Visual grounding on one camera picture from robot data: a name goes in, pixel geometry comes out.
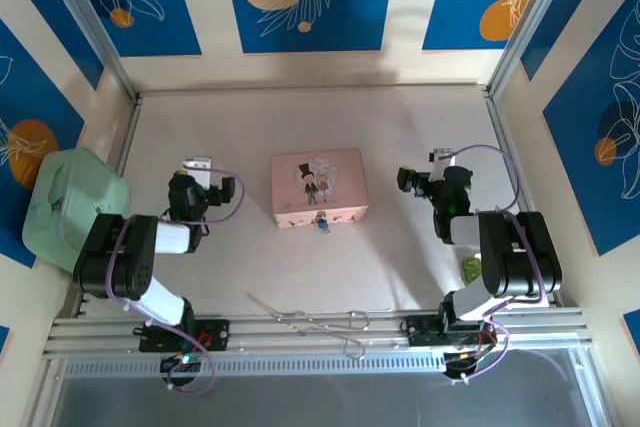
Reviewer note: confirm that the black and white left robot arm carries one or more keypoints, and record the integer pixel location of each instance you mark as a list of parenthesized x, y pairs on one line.
[(115, 257)]

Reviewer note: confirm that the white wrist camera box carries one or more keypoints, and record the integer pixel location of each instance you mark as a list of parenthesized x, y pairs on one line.
[(442, 163), (199, 171)]

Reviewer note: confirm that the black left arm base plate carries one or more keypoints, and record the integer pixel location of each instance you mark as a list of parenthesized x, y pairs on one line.
[(160, 339)]

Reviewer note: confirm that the small green object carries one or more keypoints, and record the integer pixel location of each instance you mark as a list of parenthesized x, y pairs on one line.
[(471, 268)]

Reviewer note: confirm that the aluminium right side rail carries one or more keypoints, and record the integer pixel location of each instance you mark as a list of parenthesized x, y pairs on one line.
[(505, 147)]

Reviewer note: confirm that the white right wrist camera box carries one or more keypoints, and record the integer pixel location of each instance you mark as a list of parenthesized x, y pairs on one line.
[(442, 163)]

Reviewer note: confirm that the aluminium left corner post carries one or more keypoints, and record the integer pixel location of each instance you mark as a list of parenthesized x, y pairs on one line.
[(85, 12)]

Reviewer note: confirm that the aluminium right corner post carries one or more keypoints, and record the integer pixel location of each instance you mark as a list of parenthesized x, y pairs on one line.
[(530, 12)]

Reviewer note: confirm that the aluminium front frame rail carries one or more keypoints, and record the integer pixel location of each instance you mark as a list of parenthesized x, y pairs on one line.
[(300, 344)]

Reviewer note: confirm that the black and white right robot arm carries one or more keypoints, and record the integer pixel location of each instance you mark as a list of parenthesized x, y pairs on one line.
[(520, 257)]

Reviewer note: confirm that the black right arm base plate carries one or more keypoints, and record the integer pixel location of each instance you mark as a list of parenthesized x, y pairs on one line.
[(422, 332)]

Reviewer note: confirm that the aluminium left side rail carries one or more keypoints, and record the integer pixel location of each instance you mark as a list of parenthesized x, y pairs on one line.
[(122, 157)]

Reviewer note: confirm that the pink tin box with couple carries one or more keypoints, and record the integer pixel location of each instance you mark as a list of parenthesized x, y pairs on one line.
[(320, 182)]

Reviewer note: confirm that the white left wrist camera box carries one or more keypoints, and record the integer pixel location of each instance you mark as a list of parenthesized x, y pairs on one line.
[(199, 171)]

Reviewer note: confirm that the aluminium corner post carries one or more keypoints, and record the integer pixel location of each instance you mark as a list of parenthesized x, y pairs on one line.
[(85, 12), (530, 12)]

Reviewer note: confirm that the mint green medicine bag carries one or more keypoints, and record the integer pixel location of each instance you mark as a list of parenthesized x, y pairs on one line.
[(75, 207)]

